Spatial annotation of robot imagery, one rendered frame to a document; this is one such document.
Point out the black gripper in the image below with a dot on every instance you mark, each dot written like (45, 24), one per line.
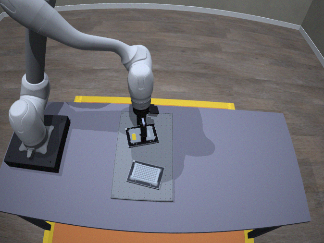
(141, 120)

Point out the black rectangular frame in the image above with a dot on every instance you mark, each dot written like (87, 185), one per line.
(141, 143)

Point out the dark grey rectangular frame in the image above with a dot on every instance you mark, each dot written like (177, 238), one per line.
(144, 183)

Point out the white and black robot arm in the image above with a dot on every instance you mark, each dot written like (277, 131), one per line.
(41, 20)

